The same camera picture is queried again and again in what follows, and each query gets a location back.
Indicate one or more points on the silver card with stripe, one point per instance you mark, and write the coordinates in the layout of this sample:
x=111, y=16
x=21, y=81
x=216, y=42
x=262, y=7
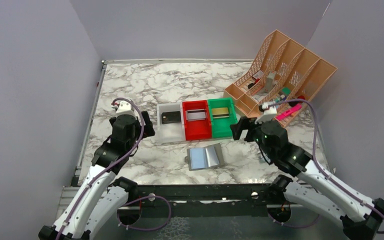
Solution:
x=196, y=115

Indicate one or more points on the white plastic bin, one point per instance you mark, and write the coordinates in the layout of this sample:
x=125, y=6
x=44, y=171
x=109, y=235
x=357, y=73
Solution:
x=173, y=132

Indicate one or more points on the black card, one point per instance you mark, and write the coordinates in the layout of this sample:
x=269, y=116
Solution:
x=171, y=117

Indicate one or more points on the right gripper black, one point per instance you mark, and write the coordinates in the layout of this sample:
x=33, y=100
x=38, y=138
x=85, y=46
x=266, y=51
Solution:
x=242, y=127

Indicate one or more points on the black mounting rail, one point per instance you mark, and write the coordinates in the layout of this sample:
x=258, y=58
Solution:
x=202, y=200

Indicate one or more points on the green plastic bin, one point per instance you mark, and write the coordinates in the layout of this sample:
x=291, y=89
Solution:
x=221, y=127

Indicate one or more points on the red plastic bin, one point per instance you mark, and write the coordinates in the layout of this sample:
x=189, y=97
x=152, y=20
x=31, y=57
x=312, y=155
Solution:
x=199, y=129

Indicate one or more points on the grey box in organizer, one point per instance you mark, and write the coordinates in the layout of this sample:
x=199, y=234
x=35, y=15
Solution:
x=269, y=82

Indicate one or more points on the green capped glue stick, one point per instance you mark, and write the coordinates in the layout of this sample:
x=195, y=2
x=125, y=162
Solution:
x=283, y=94

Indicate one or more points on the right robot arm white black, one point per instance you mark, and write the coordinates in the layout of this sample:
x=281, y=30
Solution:
x=306, y=183

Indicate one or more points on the red white small box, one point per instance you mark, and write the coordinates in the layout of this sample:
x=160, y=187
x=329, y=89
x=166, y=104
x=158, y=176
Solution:
x=258, y=75

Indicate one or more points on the peach desk organizer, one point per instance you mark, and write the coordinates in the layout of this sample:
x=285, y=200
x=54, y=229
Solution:
x=297, y=68

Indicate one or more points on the grey card holder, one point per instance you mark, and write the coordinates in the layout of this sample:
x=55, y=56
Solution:
x=203, y=158

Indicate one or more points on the gold card with stripe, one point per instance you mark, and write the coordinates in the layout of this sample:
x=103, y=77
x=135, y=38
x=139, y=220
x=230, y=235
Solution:
x=220, y=112

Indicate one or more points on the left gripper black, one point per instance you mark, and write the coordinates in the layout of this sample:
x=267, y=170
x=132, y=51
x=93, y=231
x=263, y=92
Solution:
x=147, y=122

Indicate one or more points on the pink highlighter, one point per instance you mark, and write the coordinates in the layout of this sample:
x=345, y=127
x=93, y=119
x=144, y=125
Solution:
x=289, y=112

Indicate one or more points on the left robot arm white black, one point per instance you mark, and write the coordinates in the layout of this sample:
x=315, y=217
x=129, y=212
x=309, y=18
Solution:
x=87, y=213

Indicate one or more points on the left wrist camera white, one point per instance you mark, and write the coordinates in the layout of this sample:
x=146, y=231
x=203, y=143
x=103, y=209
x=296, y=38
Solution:
x=123, y=108

